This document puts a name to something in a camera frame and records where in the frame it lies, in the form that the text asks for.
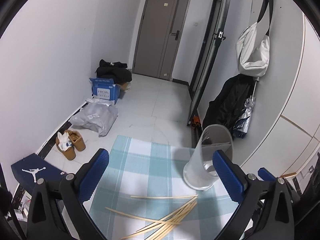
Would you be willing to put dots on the blue cardboard box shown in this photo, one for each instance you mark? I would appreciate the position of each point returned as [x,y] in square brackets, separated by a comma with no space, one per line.
[105,89]

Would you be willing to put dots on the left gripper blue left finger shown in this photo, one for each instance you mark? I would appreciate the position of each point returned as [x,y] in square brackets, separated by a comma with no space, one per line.
[45,220]

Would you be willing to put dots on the black framed glass door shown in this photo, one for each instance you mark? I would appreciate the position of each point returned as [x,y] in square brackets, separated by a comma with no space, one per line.
[213,37]

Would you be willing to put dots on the black jacket hanging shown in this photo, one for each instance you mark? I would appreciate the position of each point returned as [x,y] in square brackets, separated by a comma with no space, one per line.
[227,107]

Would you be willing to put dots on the silver folded umbrella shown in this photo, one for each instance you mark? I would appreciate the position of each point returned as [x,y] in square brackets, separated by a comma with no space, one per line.
[241,127]

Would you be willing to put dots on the wooden chopstick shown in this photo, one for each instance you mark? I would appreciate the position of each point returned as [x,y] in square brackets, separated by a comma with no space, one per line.
[171,197]
[155,226]
[175,226]
[175,229]
[172,223]
[142,218]

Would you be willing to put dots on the translucent plastic utensil holder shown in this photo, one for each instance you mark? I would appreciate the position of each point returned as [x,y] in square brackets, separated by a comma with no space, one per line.
[199,172]

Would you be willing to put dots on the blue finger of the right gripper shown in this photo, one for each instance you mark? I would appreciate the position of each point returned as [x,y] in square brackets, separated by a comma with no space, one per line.
[265,175]

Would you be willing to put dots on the black clothes pile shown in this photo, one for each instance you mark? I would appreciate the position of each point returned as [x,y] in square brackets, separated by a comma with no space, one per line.
[116,71]

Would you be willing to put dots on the white cabinet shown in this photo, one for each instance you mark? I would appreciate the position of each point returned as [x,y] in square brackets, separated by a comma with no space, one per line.
[294,139]

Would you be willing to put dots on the brown cardboard box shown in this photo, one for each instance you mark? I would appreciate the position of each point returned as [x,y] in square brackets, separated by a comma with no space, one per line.
[125,86]

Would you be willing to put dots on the navy jordan shoe box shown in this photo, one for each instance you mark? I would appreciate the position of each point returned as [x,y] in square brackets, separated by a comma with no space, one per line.
[31,168]

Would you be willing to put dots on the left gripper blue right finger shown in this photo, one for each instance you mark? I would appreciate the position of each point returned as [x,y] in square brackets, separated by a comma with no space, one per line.
[264,208]

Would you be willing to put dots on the grey plastic mailer bag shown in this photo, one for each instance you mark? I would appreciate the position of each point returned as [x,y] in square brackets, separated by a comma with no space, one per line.
[98,115]

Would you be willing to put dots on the tan shoe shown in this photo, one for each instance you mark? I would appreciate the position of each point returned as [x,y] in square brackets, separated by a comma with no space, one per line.
[65,146]
[76,139]

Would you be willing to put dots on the orange black tool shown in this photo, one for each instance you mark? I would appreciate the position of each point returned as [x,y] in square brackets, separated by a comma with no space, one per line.
[195,122]

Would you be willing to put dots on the white shoulder bag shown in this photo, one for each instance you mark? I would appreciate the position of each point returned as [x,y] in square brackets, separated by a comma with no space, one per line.
[253,60]

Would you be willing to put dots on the grey entrance door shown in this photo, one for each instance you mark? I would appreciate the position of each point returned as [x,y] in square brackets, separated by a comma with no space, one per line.
[159,36]

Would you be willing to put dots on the teal plaid table cloth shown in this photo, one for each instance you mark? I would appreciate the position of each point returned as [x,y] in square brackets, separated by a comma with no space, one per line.
[150,169]

